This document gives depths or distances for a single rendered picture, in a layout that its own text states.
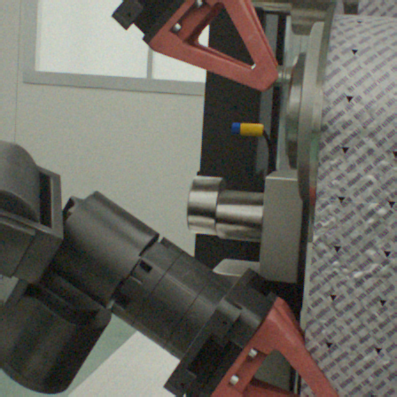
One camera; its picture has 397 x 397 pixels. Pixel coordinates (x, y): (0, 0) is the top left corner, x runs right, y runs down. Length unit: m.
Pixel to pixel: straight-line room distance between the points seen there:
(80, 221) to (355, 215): 0.16
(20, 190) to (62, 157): 5.96
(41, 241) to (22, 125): 6.04
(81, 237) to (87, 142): 5.88
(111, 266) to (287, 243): 0.14
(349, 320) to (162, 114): 5.76
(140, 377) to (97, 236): 0.65
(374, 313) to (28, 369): 0.22
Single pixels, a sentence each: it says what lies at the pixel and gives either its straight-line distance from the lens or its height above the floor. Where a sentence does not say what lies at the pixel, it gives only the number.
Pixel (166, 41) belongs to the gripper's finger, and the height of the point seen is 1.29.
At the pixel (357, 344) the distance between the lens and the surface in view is 0.65.
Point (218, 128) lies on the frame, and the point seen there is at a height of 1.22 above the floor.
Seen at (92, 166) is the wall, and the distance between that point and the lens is 6.53.
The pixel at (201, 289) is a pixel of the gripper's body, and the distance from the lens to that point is 0.64.
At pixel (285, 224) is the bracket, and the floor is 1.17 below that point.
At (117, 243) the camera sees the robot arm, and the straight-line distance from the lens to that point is 0.64.
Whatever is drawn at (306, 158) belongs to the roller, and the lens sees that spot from 0.65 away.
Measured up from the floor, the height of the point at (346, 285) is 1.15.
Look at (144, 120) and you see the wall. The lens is 6.42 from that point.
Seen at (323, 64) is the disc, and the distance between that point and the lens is 0.63.
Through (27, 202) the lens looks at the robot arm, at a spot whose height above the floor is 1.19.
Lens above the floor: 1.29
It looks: 8 degrees down
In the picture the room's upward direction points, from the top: 4 degrees clockwise
